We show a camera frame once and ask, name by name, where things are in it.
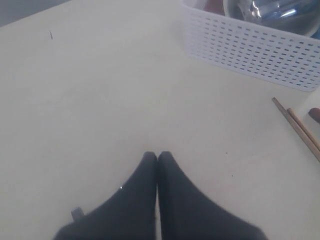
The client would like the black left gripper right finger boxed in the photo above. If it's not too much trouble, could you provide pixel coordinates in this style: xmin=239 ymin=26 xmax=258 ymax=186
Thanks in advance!
xmin=157 ymin=151 xmax=267 ymax=240

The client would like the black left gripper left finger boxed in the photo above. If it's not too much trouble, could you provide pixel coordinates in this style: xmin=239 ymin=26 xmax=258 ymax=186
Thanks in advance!
xmin=55 ymin=151 xmax=158 ymax=240

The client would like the dark wooden chopstick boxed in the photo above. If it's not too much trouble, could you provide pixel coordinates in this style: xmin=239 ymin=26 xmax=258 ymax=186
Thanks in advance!
xmin=272 ymin=97 xmax=320 ymax=162

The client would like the light wooden chopstick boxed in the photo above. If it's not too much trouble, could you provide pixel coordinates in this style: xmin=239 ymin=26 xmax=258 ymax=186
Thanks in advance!
xmin=287 ymin=108 xmax=320 ymax=151

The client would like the reddish brown wooden spoon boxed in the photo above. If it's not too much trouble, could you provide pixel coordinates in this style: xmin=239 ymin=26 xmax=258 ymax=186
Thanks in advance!
xmin=308 ymin=107 xmax=320 ymax=121

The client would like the pale green ceramic bowl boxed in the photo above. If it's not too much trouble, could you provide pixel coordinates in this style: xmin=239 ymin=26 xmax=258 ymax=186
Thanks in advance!
xmin=223 ymin=0 xmax=320 ymax=37

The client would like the white woven plastic basket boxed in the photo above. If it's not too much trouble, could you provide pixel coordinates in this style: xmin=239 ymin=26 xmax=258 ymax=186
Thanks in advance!
xmin=181 ymin=0 xmax=320 ymax=92

